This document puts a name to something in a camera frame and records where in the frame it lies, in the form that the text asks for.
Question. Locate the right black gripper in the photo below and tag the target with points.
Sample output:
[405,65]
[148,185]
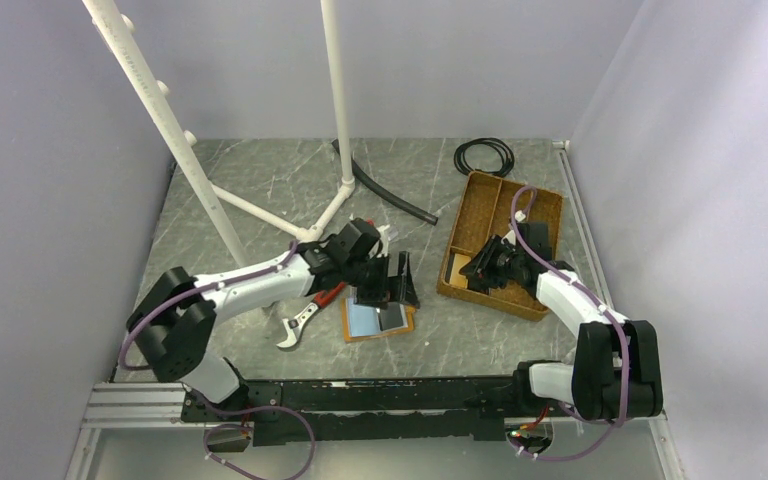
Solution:
[480,269]

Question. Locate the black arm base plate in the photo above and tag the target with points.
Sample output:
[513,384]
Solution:
[482,408]

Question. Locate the white PVC pipe frame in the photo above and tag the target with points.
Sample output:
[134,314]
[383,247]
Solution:
[116,31]

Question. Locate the black VIP credit card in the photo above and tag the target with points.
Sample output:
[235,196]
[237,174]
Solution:
[392,318]

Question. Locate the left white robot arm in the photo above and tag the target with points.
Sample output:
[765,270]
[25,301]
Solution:
[169,331]

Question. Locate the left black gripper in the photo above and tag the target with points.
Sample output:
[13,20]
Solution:
[379,295]

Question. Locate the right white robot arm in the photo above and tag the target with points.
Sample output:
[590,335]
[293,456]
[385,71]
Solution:
[615,373]

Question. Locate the red handled adjustable wrench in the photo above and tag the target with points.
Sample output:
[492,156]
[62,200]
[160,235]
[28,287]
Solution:
[294,326]

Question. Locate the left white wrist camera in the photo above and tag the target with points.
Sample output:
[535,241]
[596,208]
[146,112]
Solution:
[386,234]

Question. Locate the brown woven divided tray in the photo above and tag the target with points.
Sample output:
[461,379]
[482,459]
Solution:
[487,208]

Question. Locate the aluminium extrusion rail frame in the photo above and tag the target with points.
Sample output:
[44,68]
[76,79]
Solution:
[140,435]

